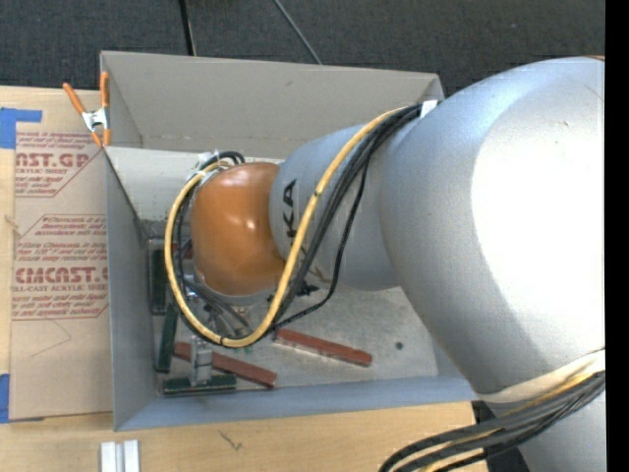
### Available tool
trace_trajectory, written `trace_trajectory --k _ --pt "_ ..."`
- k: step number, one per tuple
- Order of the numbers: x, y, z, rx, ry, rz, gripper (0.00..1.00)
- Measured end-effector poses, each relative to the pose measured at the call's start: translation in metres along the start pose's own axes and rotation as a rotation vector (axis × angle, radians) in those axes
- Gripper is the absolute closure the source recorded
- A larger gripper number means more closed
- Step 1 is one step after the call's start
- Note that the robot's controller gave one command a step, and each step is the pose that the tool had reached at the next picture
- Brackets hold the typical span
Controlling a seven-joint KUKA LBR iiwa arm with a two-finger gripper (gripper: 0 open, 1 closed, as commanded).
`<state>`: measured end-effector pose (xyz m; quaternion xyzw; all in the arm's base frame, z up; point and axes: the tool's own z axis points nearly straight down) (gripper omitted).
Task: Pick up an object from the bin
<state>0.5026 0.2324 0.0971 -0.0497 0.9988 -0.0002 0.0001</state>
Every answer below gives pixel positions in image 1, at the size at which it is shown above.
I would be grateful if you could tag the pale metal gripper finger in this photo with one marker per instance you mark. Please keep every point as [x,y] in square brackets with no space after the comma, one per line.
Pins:
[201,372]
[201,349]

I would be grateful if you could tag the dark green flat block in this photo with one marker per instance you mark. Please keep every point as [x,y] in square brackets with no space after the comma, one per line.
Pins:
[158,283]
[167,337]
[221,383]

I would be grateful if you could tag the red-brown flat block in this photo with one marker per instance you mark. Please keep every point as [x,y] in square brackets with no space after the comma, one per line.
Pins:
[245,369]
[324,347]

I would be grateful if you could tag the brown cardboard board, red print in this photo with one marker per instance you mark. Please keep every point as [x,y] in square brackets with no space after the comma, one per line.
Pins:
[54,352]

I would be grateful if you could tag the grey metal bin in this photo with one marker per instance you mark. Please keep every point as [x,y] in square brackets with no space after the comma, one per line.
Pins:
[275,116]

